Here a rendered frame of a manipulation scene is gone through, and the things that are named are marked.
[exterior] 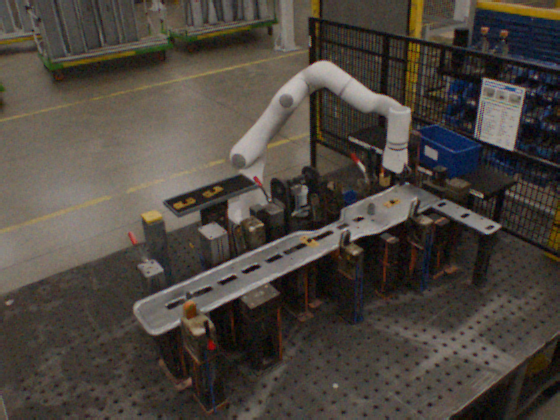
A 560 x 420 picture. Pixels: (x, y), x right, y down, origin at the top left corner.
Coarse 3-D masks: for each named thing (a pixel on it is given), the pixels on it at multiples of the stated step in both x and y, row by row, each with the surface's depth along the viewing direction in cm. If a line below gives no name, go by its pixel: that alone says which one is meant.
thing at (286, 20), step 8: (280, 0) 835; (288, 0) 828; (280, 8) 839; (288, 8) 834; (280, 16) 845; (288, 16) 841; (280, 24) 852; (288, 24) 847; (280, 32) 858; (288, 32) 853; (288, 40) 859; (280, 48) 866; (288, 48) 865; (296, 48) 867
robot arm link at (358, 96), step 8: (352, 80) 205; (344, 88) 204; (352, 88) 204; (360, 88) 205; (344, 96) 206; (352, 96) 205; (360, 96) 204; (368, 96) 204; (376, 96) 206; (384, 96) 210; (352, 104) 208; (360, 104) 205; (368, 104) 204; (376, 104) 207; (384, 104) 212; (392, 104) 213; (400, 104) 213; (368, 112) 209; (384, 112) 215
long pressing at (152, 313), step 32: (384, 192) 235; (416, 192) 234; (352, 224) 214; (384, 224) 213; (256, 256) 197; (288, 256) 197; (320, 256) 197; (192, 288) 183; (224, 288) 182; (160, 320) 169
